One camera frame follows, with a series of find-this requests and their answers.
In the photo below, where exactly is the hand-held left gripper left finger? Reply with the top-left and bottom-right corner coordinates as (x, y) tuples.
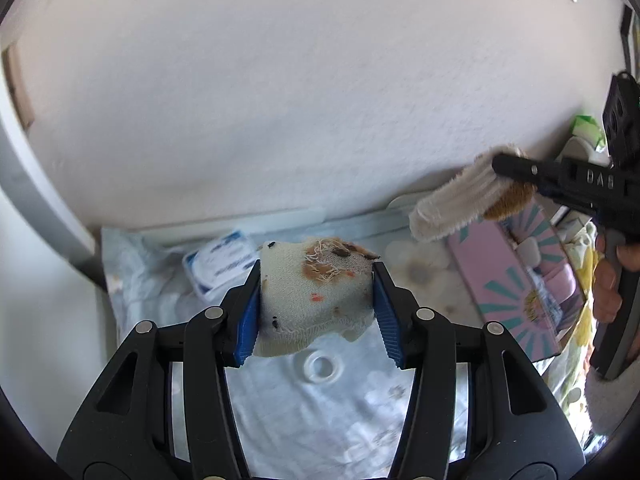
(56, 262), (262, 480)

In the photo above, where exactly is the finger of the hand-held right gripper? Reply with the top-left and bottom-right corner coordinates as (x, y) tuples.
(491, 154), (566, 192)
(536, 184), (598, 218)

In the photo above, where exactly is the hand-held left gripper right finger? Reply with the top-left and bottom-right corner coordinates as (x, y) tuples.
(371, 261), (587, 480)

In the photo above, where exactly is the white sock with cat print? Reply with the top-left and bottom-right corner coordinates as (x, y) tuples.
(252, 240), (383, 358)

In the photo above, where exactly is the white sock with brown toe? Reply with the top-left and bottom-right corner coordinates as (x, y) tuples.
(409, 145), (538, 242)

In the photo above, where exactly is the cardboard box with pink print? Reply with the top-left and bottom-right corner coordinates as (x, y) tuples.
(446, 195), (588, 361)

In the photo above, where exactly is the person's right hand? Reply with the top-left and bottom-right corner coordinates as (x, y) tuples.
(591, 232), (640, 323)

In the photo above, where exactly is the grey cushion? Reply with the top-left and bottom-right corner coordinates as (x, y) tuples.
(560, 135), (608, 163)

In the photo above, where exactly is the green and white packet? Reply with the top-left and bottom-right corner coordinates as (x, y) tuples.
(570, 115), (608, 153)

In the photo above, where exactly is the white packet with blue print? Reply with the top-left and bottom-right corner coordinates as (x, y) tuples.
(182, 229), (258, 303)

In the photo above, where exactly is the pale blue floral blanket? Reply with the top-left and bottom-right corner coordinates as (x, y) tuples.
(100, 210), (506, 467)

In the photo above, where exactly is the yellow floral pillow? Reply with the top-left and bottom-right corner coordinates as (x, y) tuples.
(542, 220), (616, 456)

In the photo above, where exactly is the white plastic ring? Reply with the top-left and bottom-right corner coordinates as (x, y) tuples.
(300, 350), (345, 383)

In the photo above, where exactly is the metal rail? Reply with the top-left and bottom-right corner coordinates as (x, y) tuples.
(140, 195), (426, 248)

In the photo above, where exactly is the dark picture frame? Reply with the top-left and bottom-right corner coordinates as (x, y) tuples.
(620, 5), (640, 76)

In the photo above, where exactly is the grey curved frame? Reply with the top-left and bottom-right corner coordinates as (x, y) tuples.
(0, 35), (98, 281)

